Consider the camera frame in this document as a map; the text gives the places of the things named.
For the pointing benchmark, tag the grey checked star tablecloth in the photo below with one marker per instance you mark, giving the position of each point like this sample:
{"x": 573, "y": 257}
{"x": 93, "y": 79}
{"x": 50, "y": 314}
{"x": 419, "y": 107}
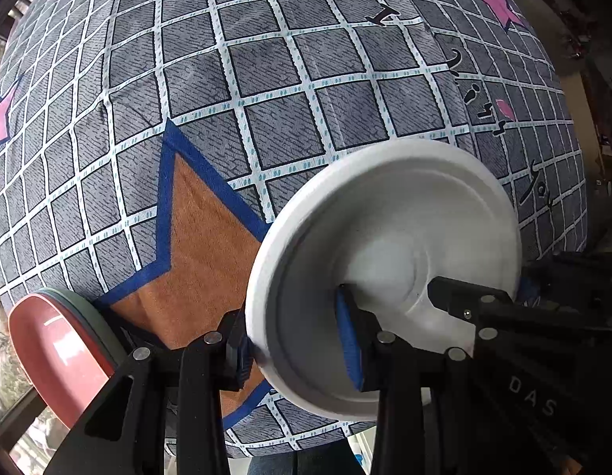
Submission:
{"x": 144, "y": 142}

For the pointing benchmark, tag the white bowl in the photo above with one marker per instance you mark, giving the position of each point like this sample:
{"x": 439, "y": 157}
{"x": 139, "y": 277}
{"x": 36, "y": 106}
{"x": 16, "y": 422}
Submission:
{"x": 384, "y": 220}

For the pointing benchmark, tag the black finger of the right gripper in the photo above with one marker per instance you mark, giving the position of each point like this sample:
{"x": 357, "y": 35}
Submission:
{"x": 468, "y": 311}

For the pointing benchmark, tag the pink square plate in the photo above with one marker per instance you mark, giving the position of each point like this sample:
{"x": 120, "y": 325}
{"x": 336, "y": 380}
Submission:
{"x": 65, "y": 363}

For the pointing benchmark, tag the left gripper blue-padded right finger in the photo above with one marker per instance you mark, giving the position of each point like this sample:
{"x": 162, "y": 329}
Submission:
{"x": 378, "y": 360}

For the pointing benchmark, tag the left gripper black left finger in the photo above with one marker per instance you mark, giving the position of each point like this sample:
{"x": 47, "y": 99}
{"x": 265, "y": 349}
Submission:
{"x": 123, "y": 429}

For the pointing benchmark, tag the green square plate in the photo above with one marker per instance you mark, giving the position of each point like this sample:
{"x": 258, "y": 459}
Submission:
{"x": 92, "y": 320}

